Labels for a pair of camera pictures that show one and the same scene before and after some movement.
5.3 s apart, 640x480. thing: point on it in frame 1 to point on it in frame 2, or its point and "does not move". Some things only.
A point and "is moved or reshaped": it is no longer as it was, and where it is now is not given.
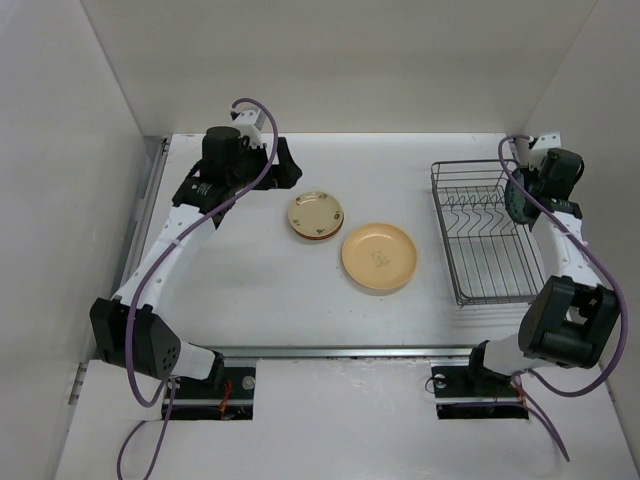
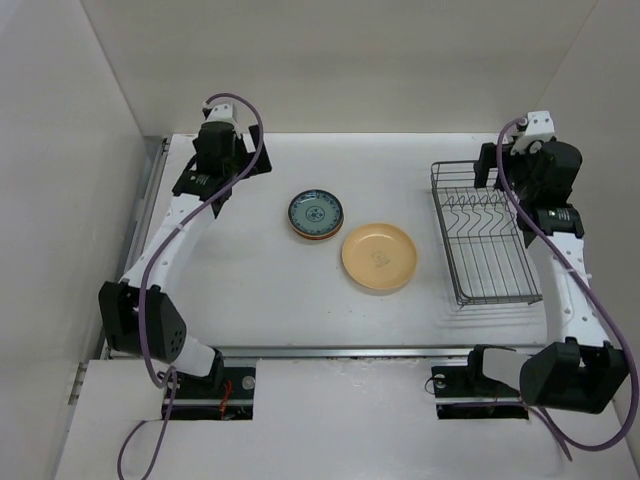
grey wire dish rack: x=487 y=255 does not move
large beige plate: x=379 y=256 does not move
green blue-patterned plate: x=520 y=205 is moved or reshaped
